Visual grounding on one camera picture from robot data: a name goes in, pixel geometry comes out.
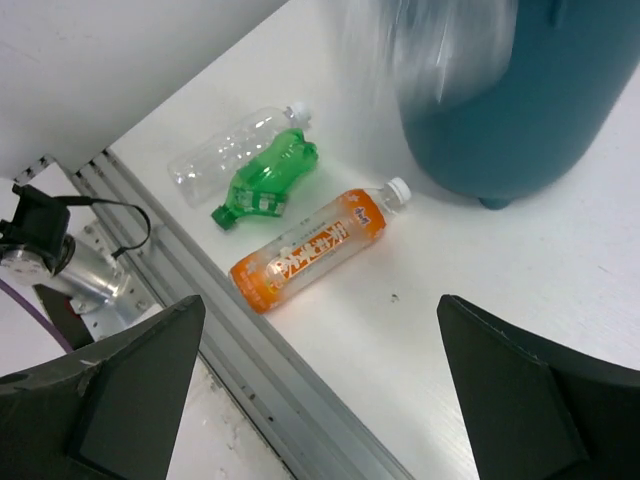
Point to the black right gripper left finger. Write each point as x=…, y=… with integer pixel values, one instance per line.
x=110, y=410

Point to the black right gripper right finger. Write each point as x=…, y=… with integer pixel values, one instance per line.
x=535, y=409

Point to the orange bottle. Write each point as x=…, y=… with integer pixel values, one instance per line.
x=350, y=223

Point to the clear bottle white cap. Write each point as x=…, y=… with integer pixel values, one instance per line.
x=432, y=56

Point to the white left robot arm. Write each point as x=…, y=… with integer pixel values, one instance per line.
x=40, y=226

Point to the teal plastic bin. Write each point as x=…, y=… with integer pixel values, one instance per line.
x=570, y=63

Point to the clear bottle far left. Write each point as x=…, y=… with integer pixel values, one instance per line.
x=206, y=169

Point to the crushed green plastic bottle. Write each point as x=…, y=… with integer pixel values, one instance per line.
x=261, y=187

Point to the aluminium table frame rails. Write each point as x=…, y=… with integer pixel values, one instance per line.
x=242, y=358

